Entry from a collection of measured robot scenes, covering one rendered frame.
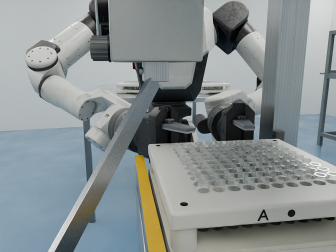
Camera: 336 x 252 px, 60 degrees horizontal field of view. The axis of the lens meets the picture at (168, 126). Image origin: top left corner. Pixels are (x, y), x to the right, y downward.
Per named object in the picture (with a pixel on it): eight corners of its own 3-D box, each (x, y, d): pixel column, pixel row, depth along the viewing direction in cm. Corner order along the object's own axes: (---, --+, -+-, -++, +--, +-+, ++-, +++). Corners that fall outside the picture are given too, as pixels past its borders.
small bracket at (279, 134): (270, 139, 61) (271, 130, 61) (280, 139, 61) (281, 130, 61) (273, 141, 60) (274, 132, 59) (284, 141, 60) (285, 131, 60)
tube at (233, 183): (227, 244, 33) (229, 182, 32) (224, 237, 34) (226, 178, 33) (238, 243, 33) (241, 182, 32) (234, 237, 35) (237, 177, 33)
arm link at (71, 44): (6, 53, 74) (67, 11, 86) (25, 89, 84) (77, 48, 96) (40, 69, 71) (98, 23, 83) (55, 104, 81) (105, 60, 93)
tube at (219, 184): (213, 246, 33) (216, 183, 31) (209, 239, 34) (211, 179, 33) (224, 244, 33) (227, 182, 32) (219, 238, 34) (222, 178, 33)
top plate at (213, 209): (170, 233, 27) (170, 213, 27) (148, 154, 51) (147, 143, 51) (396, 213, 31) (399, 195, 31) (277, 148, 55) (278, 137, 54)
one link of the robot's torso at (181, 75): (121, 97, 119) (118, 4, 111) (201, 95, 124) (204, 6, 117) (120, 108, 90) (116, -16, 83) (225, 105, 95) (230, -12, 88)
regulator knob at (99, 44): (92, 62, 38) (91, 28, 38) (112, 62, 39) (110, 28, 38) (90, 62, 35) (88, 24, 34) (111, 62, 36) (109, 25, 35)
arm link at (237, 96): (222, 133, 73) (258, 118, 79) (214, 99, 71) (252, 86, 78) (205, 132, 79) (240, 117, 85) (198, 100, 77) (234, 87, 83)
